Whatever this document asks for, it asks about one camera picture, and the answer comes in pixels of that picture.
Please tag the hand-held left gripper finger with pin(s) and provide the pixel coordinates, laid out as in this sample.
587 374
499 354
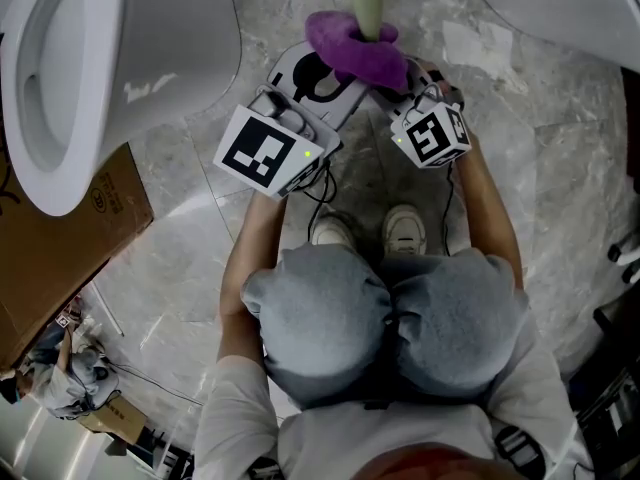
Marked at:
282 73
342 103

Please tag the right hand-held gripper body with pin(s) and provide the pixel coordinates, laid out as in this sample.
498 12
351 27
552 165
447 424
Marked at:
430 138

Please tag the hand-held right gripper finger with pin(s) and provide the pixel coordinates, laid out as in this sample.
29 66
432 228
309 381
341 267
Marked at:
395 107
420 75

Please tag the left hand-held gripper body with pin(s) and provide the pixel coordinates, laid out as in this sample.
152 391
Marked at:
260 148

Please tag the purple cloth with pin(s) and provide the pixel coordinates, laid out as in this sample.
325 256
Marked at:
365 60

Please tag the pale green toilet brush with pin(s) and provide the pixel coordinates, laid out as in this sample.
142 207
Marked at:
367 3

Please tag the person's left forearm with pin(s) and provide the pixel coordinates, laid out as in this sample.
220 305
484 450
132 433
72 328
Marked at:
250 248

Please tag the person's right forearm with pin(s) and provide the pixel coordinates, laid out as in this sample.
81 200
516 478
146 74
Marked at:
490 208

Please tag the white toilet with open lid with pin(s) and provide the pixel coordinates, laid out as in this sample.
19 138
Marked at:
150 28

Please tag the white smart toilet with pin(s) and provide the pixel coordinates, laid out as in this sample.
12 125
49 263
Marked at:
565 8

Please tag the person's right white shoe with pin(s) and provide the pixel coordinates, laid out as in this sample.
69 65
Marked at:
404 230

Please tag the person's white shoe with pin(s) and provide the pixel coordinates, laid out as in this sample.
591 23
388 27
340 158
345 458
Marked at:
404 230
330 233

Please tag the person's left white shoe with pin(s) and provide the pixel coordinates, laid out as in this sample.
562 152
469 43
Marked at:
330 233

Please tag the large cardboard box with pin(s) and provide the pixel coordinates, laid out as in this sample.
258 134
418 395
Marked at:
60 268

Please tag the dark cabinet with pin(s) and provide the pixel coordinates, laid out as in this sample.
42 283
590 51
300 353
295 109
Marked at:
615 368

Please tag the person's white shirt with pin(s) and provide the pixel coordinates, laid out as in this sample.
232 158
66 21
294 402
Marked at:
400 433

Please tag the small cardboard box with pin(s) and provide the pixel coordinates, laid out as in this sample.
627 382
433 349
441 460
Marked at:
120 420

